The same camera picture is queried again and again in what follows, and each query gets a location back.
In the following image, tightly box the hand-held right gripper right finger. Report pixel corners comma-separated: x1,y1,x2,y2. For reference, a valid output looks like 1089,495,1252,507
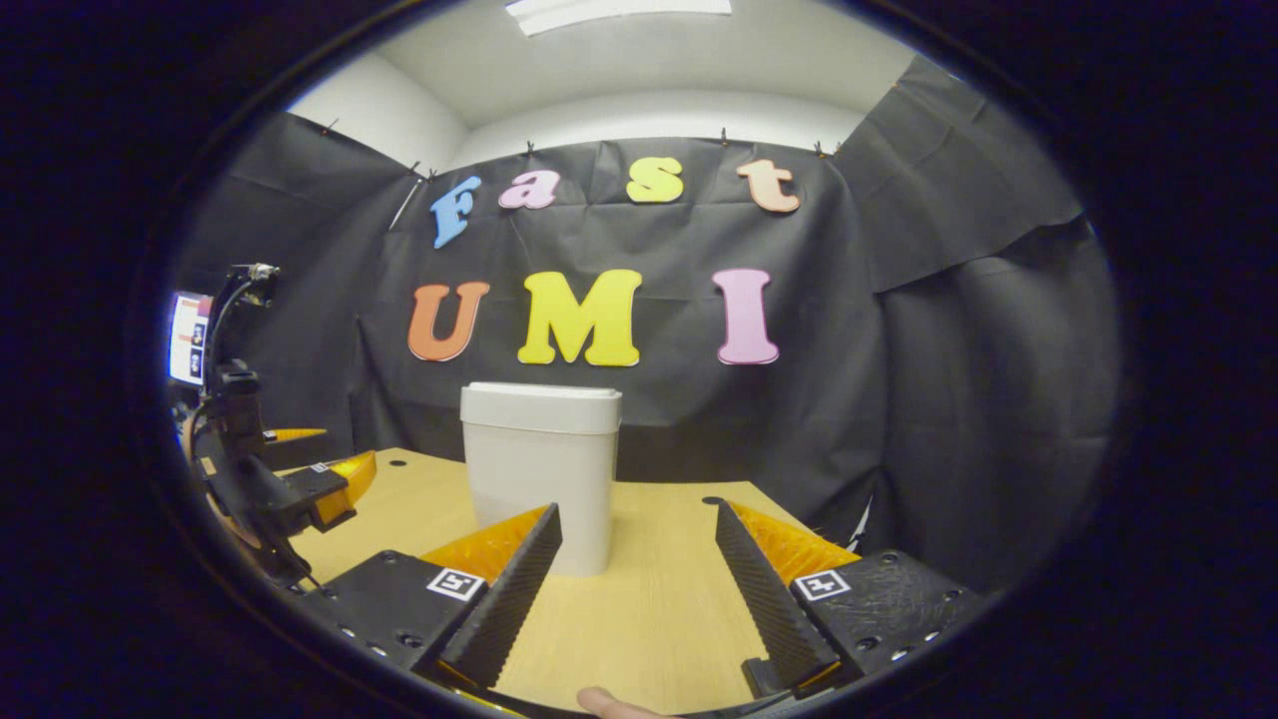
715,499,984,700

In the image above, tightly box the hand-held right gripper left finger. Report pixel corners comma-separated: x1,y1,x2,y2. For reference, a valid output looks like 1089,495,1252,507
300,502,563,690

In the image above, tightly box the white desktop garbage bin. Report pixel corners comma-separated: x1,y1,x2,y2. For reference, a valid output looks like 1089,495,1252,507
460,381,623,577

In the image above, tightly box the wooden desktop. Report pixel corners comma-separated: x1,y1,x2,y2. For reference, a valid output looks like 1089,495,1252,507
285,447,860,715

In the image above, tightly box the computer monitor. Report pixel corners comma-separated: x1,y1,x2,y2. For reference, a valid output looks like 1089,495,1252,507
168,290,214,387

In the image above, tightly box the black backdrop cloth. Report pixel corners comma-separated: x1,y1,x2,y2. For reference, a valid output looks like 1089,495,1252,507
170,55,1119,600

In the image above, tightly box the ceiling light panel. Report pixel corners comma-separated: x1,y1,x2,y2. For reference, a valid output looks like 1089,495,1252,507
504,0,733,38

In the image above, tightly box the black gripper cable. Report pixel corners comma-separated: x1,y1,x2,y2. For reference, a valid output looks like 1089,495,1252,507
203,262,283,372

